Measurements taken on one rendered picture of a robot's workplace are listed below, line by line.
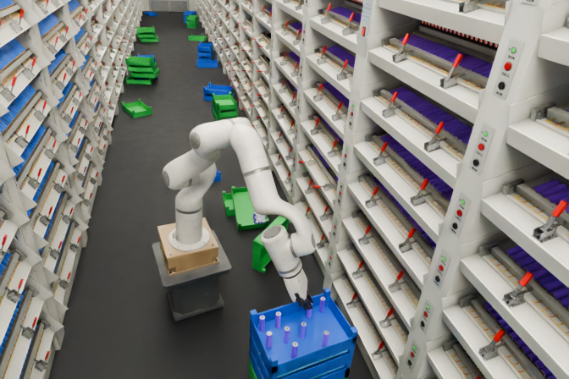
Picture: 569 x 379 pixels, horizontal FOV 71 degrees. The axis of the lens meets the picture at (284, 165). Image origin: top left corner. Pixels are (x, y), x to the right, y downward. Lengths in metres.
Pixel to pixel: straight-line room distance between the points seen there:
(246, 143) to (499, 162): 0.69
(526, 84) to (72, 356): 1.98
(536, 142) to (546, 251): 0.22
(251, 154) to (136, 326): 1.20
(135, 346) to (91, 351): 0.19
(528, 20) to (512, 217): 0.42
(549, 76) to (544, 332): 0.55
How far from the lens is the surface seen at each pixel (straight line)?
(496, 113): 1.02
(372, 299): 1.79
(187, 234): 1.88
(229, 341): 2.04
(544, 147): 0.94
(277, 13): 2.86
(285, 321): 1.49
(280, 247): 1.25
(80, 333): 2.22
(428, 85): 1.23
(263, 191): 1.24
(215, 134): 1.36
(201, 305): 2.13
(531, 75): 0.98
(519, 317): 1.09
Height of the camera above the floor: 1.63
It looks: 29 degrees down
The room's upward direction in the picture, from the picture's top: 4 degrees clockwise
